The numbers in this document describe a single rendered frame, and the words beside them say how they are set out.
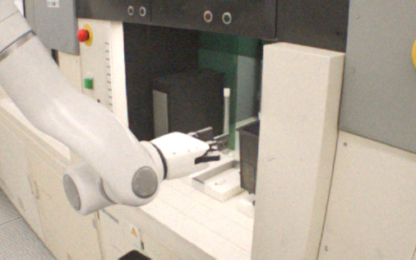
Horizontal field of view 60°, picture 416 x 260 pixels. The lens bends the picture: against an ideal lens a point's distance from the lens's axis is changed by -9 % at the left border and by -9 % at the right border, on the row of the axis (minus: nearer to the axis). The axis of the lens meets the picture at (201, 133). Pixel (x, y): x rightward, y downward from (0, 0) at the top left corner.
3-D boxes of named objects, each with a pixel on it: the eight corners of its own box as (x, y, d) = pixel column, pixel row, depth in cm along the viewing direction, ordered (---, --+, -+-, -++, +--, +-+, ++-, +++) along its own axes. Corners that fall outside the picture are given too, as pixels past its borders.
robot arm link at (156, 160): (125, 179, 73) (138, 174, 75) (154, 197, 67) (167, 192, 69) (122, 138, 70) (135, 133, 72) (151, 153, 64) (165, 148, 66)
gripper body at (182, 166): (132, 173, 75) (177, 155, 82) (166, 193, 68) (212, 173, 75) (130, 136, 72) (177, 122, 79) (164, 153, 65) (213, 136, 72)
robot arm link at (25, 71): (57, 8, 48) (178, 179, 60) (23, 39, 60) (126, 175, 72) (3, 46, 43) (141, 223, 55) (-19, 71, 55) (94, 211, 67)
